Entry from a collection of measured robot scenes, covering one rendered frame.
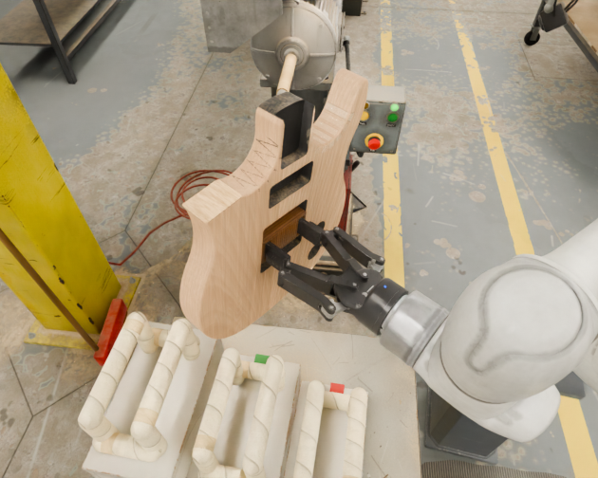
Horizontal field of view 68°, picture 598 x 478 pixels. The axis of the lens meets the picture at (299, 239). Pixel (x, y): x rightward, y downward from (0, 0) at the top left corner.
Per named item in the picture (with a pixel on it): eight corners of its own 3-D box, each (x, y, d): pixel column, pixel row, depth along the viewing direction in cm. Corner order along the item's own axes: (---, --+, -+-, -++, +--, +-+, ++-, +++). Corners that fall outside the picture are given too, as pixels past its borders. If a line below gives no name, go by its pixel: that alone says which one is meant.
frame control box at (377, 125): (335, 124, 170) (341, 60, 151) (391, 128, 169) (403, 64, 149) (331, 165, 154) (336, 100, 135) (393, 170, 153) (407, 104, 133)
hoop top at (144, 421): (178, 322, 78) (174, 313, 75) (195, 326, 77) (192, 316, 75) (130, 440, 65) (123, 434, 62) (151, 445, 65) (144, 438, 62)
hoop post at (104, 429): (105, 426, 74) (84, 406, 67) (123, 429, 73) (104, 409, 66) (97, 446, 72) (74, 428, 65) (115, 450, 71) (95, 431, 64)
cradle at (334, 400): (308, 391, 93) (309, 385, 91) (363, 399, 92) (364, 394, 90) (307, 407, 91) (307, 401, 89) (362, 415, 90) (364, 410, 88)
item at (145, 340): (145, 337, 85) (131, 311, 77) (160, 340, 84) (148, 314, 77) (139, 352, 82) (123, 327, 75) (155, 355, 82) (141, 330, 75)
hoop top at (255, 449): (269, 358, 82) (268, 350, 80) (286, 361, 82) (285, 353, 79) (240, 475, 69) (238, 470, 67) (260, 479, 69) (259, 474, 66)
